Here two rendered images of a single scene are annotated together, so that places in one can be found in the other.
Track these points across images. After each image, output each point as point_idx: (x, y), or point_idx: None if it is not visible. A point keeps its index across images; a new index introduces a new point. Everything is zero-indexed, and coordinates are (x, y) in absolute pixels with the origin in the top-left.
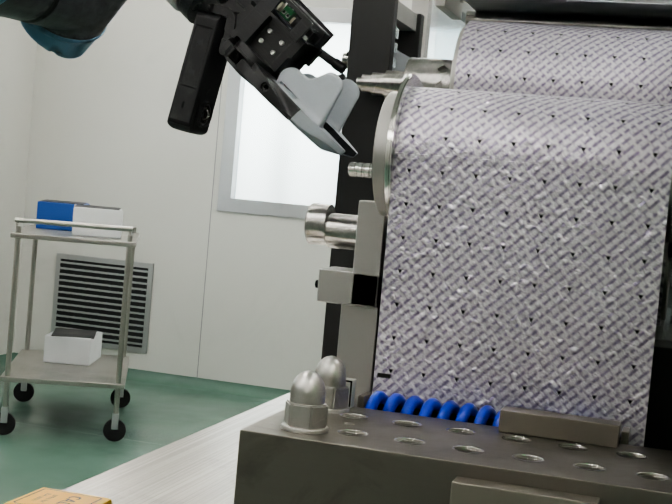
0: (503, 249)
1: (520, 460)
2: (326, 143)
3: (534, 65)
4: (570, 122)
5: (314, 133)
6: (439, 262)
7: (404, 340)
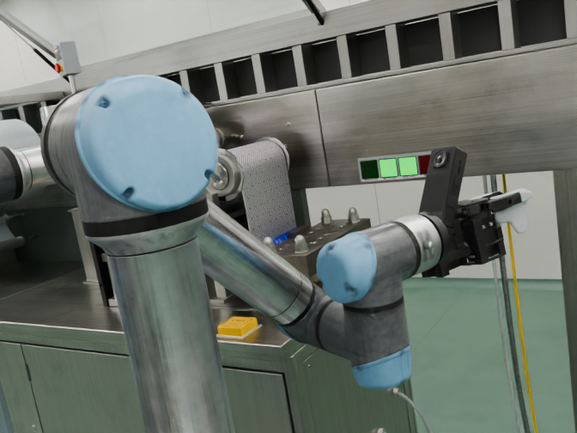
0: (265, 192)
1: (331, 234)
2: (219, 177)
3: None
4: (264, 151)
5: (217, 174)
6: (256, 202)
7: (255, 228)
